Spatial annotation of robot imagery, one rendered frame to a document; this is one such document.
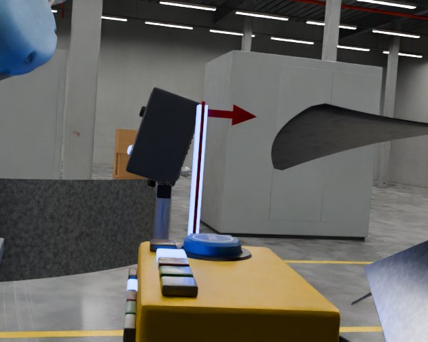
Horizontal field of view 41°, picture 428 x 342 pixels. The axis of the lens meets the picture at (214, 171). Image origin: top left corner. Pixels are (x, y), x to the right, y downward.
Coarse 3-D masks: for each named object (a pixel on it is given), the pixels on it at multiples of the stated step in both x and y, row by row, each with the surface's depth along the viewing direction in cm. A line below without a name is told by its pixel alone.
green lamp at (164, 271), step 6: (162, 270) 30; (168, 270) 31; (174, 270) 31; (180, 270) 31; (186, 270) 31; (162, 276) 30; (174, 276) 30; (180, 276) 30; (186, 276) 30; (192, 276) 30
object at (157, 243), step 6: (150, 240) 39; (156, 240) 39; (162, 240) 39; (168, 240) 39; (174, 240) 40; (150, 246) 38; (156, 246) 38; (162, 246) 38; (168, 246) 38; (174, 246) 38
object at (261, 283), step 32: (192, 256) 37; (224, 256) 37; (256, 256) 39; (160, 288) 29; (224, 288) 30; (256, 288) 30; (288, 288) 31; (160, 320) 26; (192, 320) 27; (224, 320) 27; (256, 320) 27; (288, 320) 27; (320, 320) 28
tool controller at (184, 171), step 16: (160, 96) 119; (176, 96) 120; (144, 112) 123; (160, 112) 120; (176, 112) 120; (192, 112) 120; (144, 128) 119; (160, 128) 120; (176, 128) 120; (192, 128) 121; (144, 144) 120; (160, 144) 120; (176, 144) 120; (128, 160) 120; (144, 160) 120; (160, 160) 120; (176, 160) 121; (144, 176) 120; (160, 176) 120; (176, 176) 121
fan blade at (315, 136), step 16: (304, 112) 58; (320, 112) 57; (336, 112) 57; (352, 112) 57; (288, 128) 63; (304, 128) 63; (320, 128) 63; (336, 128) 63; (352, 128) 63; (368, 128) 63; (384, 128) 63; (400, 128) 63; (416, 128) 63; (272, 144) 69; (288, 144) 68; (304, 144) 69; (320, 144) 70; (336, 144) 71; (352, 144) 72; (368, 144) 74; (272, 160) 74; (288, 160) 75; (304, 160) 76
